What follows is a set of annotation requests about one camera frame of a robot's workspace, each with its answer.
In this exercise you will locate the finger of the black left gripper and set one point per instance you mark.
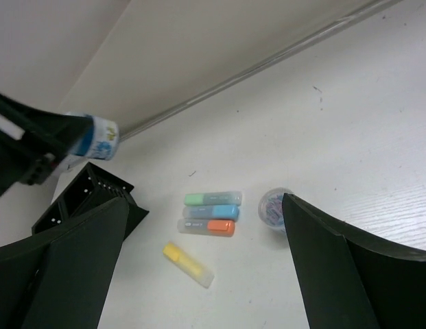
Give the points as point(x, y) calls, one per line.
point(46, 141)

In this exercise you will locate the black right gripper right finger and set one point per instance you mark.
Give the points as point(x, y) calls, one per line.
point(350, 278)

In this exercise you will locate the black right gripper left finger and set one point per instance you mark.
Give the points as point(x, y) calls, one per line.
point(59, 278)

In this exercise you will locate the clear jar of paper clips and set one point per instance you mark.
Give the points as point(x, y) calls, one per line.
point(270, 209)

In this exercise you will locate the black two-compartment organizer box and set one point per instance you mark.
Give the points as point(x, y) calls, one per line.
point(91, 187)

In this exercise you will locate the yellow highlighter marker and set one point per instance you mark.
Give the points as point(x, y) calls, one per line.
point(189, 265)

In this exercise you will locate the orange highlighter marker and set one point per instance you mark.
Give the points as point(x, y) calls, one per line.
point(210, 227)

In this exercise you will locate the green highlighter marker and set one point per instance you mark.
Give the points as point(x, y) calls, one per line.
point(213, 198)

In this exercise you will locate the blue highlighter marker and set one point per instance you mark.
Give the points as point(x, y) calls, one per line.
point(211, 212)

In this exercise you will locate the aluminium rail back edge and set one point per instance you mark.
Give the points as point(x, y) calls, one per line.
point(343, 23)

